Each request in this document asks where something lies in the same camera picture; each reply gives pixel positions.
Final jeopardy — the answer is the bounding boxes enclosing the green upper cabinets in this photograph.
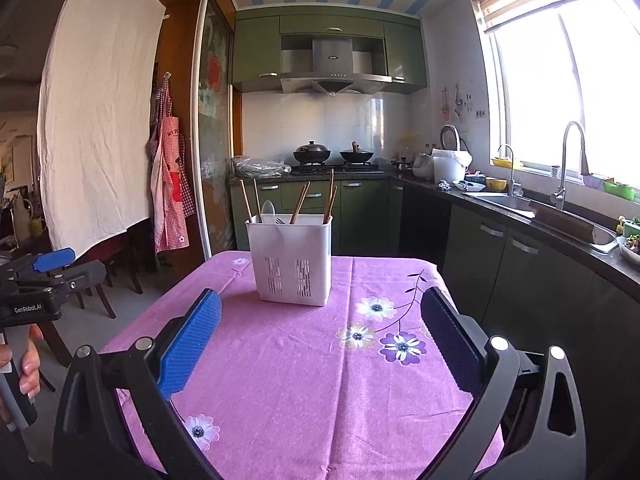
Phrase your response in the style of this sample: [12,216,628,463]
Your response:
[232,7,430,95]

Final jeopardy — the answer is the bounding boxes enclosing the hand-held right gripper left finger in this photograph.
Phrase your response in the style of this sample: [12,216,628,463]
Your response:
[52,287,223,480]

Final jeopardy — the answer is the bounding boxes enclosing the bowl of chopped vegetables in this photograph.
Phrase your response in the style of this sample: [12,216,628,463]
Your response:
[616,234,640,266]

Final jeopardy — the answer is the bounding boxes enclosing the pink floral tablecloth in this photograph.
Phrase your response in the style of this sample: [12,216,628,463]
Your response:
[97,251,506,480]

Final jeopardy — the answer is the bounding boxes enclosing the green cabinets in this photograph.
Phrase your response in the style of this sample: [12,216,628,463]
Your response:
[232,7,430,95]
[230,176,404,257]

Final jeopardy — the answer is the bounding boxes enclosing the black wok with lid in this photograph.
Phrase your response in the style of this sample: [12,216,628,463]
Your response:
[292,141,332,165]

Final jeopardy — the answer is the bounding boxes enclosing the gas stove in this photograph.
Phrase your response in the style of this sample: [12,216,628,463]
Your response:
[290,162,387,177]

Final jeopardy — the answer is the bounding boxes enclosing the kitchen window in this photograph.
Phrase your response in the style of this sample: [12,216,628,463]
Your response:
[470,0,640,182]

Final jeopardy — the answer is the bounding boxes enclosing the white plastic bucket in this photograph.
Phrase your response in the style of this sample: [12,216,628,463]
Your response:
[432,148,473,184]

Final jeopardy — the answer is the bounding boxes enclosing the tall steel faucet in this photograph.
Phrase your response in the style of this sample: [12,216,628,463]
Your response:
[549,120,589,211]

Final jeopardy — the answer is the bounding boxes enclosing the steel range hood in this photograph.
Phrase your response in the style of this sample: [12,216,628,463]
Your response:
[279,37,394,97]

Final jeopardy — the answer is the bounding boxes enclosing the person's left hand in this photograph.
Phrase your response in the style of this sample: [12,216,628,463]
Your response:
[0,322,47,423]

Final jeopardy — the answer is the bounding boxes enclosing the white thermos jug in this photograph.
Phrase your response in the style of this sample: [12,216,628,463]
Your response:
[12,194,34,242]

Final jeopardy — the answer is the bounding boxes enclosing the plastic bag of vegetables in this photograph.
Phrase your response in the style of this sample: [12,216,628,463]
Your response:
[231,156,292,179]

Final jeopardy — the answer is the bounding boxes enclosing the green plastic container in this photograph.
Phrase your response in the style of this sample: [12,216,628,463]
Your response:
[602,179,637,202]

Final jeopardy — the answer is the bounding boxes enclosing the wooden cutting board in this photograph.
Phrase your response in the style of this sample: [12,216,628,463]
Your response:
[529,199,619,249]

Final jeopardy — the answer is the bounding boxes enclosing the white hanging sheet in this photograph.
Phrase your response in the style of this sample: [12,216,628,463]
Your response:
[36,0,169,262]

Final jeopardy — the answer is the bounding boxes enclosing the white plastic utensil holder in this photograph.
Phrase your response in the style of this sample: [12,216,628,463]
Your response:
[245,212,334,307]

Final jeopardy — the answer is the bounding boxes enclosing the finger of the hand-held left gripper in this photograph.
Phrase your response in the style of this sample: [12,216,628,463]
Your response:
[16,261,108,307]
[7,247,77,282]

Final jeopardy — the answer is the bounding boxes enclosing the red checkered apron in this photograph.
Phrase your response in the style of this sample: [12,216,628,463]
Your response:
[146,72,196,256]

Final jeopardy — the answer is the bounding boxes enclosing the green lower cabinets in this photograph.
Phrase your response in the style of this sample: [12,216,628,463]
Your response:
[230,176,404,257]

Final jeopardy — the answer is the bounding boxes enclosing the dark wooden chair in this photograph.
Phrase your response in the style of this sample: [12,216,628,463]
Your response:
[70,236,147,319]

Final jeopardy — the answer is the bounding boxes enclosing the sliding glass door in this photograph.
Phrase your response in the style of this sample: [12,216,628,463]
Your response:
[192,0,237,262]

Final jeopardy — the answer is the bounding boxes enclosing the dark lower cabinets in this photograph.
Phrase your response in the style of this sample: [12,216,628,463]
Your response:
[400,179,640,378]

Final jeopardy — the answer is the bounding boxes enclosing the small steel faucet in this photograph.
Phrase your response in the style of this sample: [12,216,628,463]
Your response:
[497,144,524,197]

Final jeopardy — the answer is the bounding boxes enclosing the steel sink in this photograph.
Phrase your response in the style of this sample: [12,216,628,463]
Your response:
[469,192,537,217]

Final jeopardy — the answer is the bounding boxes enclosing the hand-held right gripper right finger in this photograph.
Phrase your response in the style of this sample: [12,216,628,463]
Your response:
[420,286,588,480]

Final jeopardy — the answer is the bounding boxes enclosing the black wok with wooden handle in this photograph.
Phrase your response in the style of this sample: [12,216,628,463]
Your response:
[339,141,375,164]

